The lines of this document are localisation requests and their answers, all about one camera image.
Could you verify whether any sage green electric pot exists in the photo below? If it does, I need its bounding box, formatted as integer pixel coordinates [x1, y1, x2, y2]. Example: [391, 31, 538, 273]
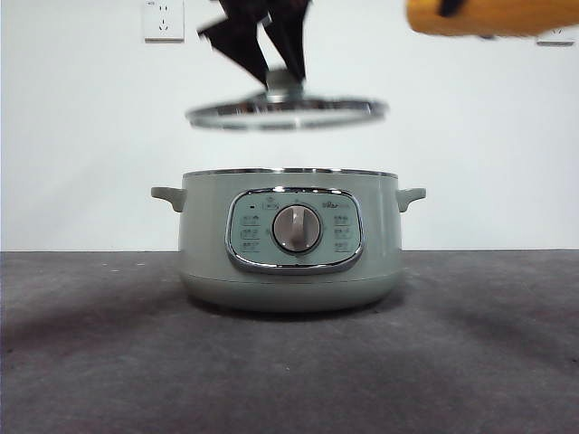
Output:
[150, 167, 427, 314]

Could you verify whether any glass lid with green knob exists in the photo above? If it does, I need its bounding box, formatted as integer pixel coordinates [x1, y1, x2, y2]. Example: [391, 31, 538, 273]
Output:
[185, 67, 390, 133]

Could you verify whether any yellow corn cob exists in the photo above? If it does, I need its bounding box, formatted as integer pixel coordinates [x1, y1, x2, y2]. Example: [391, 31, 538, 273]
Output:
[404, 0, 572, 37]

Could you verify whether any white wall socket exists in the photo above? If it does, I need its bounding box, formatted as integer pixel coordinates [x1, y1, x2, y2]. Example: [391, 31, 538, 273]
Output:
[144, 0, 186, 44]
[536, 27, 579, 47]

